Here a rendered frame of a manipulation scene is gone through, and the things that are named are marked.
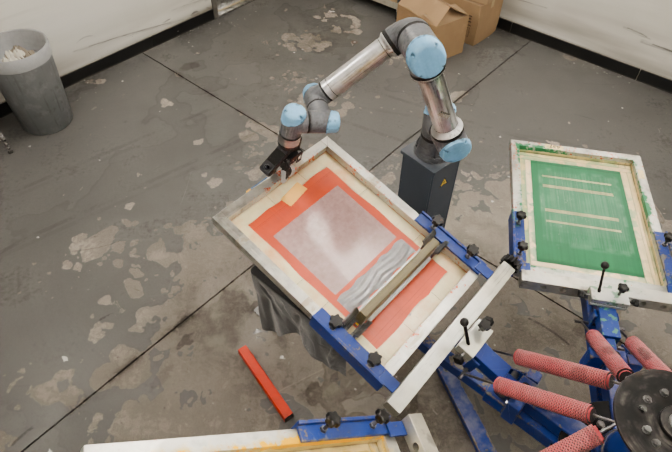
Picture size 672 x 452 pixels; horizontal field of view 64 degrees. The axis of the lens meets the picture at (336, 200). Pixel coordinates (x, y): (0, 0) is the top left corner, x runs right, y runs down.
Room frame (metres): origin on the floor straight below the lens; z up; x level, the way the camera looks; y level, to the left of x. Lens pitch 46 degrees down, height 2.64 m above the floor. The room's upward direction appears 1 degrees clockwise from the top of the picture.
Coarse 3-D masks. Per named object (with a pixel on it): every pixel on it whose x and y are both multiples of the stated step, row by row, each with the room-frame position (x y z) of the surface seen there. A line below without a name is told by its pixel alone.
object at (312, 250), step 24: (264, 216) 1.30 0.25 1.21; (288, 216) 1.31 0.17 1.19; (312, 216) 1.33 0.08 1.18; (288, 240) 1.21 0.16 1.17; (312, 240) 1.23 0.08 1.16; (336, 240) 1.24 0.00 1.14; (312, 264) 1.13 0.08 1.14; (336, 264) 1.15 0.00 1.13; (360, 264) 1.16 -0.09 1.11; (336, 288) 1.06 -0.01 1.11; (384, 312) 0.99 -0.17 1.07; (408, 312) 1.00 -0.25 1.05; (384, 336) 0.91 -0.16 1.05
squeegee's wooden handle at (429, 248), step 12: (432, 240) 1.22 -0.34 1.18; (420, 252) 1.16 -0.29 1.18; (432, 252) 1.21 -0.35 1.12; (408, 264) 1.11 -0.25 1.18; (420, 264) 1.15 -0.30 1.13; (396, 276) 1.06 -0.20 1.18; (408, 276) 1.09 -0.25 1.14; (384, 288) 1.01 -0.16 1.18; (396, 288) 1.04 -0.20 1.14; (372, 300) 0.97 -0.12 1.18; (384, 300) 0.99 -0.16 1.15; (360, 312) 0.92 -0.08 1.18; (372, 312) 0.94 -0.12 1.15; (360, 324) 0.92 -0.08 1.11
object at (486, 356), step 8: (456, 344) 0.88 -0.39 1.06; (480, 352) 0.85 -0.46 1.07; (488, 352) 0.85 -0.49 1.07; (480, 360) 0.82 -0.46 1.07; (488, 360) 0.83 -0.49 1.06; (496, 360) 0.83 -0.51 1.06; (480, 368) 0.82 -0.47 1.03; (488, 368) 0.80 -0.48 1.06; (496, 368) 0.80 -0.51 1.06; (504, 368) 0.81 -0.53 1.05; (488, 376) 0.80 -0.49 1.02; (496, 376) 0.78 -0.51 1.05; (504, 376) 0.78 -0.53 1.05
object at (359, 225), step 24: (312, 192) 1.43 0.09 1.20; (336, 192) 1.45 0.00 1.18; (336, 216) 1.34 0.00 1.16; (360, 216) 1.36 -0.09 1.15; (384, 216) 1.37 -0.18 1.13; (360, 240) 1.25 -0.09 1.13; (384, 240) 1.27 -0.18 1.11; (408, 240) 1.28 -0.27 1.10; (432, 264) 1.20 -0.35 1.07; (408, 288) 1.09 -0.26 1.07; (432, 288) 1.10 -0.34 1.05
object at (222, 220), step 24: (336, 144) 1.64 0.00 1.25; (360, 168) 1.54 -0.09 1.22; (264, 192) 1.37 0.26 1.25; (384, 192) 1.45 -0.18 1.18; (216, 216) 1.24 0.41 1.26; (408, 216) 1.36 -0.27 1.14; (240, 240) 1.16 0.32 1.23; (264, 264) 1.09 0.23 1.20; (456, 264) 1.21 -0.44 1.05; (288, 288) 1.01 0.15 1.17; (456, 288) 1.09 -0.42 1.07; (312, 312) 0.94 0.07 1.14; (432, 312) 0.99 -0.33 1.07
